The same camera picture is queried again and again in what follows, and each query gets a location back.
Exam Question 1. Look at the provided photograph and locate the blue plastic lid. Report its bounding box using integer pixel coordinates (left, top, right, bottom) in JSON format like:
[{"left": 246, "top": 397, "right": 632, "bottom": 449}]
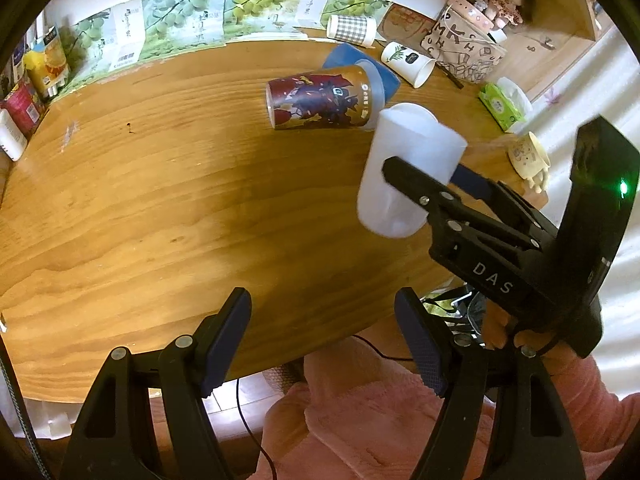
[{"left": 321, "top": 42, "right": 401, "bottom": 107}]

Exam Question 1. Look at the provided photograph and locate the black cable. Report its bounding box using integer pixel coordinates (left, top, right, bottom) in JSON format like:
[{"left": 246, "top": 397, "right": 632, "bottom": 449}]
[{"left": 234, "top": 376, "right": 277, "bottom": 480}]

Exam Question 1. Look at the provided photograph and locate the red snack packet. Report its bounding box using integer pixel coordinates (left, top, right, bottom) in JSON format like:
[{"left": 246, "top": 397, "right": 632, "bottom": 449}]
[{"left": 0, "top": 81, "right": 49, "bottom": 137}]

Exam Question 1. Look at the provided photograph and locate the pink dotted band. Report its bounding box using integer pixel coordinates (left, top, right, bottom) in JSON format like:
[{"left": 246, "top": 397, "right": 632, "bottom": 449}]
[{"left": 446, "top": 0, "right": 496, "bottom": 31}]

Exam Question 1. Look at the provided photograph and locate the white translucent plastic cup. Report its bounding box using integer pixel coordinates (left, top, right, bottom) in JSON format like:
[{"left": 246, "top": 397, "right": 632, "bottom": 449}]
[{"left": 356, "top": 102, "right": 468, "bottom": 237}]

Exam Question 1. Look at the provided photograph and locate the brown flat box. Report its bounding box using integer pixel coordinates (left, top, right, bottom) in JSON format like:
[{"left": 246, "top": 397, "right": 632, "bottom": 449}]
[{"left": 379, "top": 2, "right": 437, "bottom": 45}]

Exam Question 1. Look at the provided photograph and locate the letter print paper bag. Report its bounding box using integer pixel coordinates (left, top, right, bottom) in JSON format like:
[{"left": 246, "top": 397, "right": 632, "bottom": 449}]
[{"left": 420, "top": 7, "right": 507, "bottom": 84}]

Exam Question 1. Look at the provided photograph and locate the yellow drink carton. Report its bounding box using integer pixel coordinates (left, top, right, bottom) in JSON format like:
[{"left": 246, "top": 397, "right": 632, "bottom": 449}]
[{"left": 24, "top": 26, "right": 71, "bottom": 100}]

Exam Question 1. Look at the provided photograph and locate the cream footed mug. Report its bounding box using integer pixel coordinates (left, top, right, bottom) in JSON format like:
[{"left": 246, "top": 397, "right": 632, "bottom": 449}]
[{"left": 507, "top": 131, "right": 551, "bottom": 194}]

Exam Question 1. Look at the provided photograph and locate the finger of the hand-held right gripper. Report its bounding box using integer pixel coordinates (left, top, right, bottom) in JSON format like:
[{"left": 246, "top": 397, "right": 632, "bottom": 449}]
[
  {"left": 382, "top": 155, "right": 542, "bottom": 253},
  {"left": 449, "top": 163, "right": 559, "bottom": 242}
]

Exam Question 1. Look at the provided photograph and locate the white plant print paper cup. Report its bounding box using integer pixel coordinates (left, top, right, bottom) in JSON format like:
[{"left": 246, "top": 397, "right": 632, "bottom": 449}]
[{"left": 381, "top": 41, "right": 437, "bottom": 89}]

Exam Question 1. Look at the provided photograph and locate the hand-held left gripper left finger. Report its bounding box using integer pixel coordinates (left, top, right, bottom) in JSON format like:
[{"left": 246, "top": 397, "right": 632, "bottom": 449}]
[{"left": 60, "top": 287, "right": 252, "bottom": 480}]

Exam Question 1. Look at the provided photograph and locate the person's pink fleece clothing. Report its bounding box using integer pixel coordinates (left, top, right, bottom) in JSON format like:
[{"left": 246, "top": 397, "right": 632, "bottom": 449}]
[{"left": 259, "top": 334, "right": 503, "bottom": 480}]

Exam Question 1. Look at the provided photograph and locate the white plastic container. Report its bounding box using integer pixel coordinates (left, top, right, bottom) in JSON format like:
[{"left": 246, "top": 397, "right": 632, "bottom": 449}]
[{"left": 0, "top": 107, "right": 29, "bottom": 162}]

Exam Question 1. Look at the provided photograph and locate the person's right hand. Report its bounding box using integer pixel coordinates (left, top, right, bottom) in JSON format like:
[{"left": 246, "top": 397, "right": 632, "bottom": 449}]
[{"left": 481, "top": 304, "right": 543, "bottom": 358}]

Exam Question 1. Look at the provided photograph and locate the grape print box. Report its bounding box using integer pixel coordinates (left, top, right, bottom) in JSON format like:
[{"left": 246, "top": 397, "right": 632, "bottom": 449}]
[
  {"left": 298, "top": 0, "right": 392, "bottom": 28},
  {"left": 62, "top": 2, "right": 147, "bottom": 83},
  {"left": 221, "top": 0, "right": 306, "bottom": 41},
  {"left": 141, "top": 0, "right": 224, "bottom": 58}
]

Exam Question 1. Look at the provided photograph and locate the black pen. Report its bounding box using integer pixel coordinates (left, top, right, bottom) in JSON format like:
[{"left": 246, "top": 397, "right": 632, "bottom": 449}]
[{"left": 436, "top": 61, "right": 466, "bottom": 90}]

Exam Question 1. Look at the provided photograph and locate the green tissue pack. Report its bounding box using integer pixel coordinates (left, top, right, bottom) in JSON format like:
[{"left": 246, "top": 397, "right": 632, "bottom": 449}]
[{"left": 478, "top": 77, "right": 534, "bottom": 134}]

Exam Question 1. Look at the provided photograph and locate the person's right forearm pink sleeve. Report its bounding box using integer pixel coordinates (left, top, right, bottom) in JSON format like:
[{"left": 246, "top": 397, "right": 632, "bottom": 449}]
[{"left": 540, "top": 339, "right": 640, "bottom": 461}]

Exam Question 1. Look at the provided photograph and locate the brown cartoon print cup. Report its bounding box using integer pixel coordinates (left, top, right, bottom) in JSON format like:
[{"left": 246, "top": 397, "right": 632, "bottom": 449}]
[{"left": 265, "top": 62, "right": 386, "bottom": 132}]

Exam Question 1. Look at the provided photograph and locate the braided dark cable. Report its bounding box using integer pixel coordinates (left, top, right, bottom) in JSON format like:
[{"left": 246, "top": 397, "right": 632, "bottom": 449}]
[{"left": 0, "top": 332, "right": 53, "bottom": 480}]

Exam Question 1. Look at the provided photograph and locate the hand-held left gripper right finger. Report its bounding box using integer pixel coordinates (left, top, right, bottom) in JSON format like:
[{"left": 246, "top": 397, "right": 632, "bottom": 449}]
[{"left": 394, "top": 287, "right": 586, "bottom": 480}]

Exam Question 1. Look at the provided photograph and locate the checkered paper cup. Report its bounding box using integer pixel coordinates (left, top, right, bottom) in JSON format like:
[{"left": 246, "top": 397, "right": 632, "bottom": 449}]
[{"left": 326, "top": 14, "right": 377, "bottom": 47}]

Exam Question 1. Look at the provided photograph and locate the wooden cabinet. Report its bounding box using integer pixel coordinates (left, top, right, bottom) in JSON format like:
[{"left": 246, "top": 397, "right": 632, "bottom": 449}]
[{"left": 492, "top": 0, "right": 615, "bottom": 102}]

